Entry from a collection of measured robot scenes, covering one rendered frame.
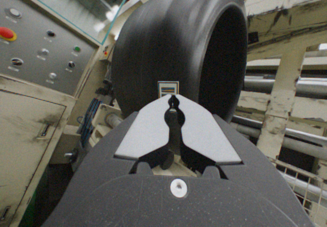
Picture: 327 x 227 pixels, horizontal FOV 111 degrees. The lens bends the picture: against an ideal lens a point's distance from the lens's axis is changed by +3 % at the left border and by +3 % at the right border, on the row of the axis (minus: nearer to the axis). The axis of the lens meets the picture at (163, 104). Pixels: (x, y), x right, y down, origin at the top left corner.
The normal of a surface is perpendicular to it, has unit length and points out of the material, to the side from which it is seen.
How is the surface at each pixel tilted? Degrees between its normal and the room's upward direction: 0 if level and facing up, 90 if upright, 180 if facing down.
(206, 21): 89
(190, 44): 92
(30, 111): 90
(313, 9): 180
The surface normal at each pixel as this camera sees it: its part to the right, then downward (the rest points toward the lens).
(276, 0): -0.61, -0.33
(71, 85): 0.70, 0.20
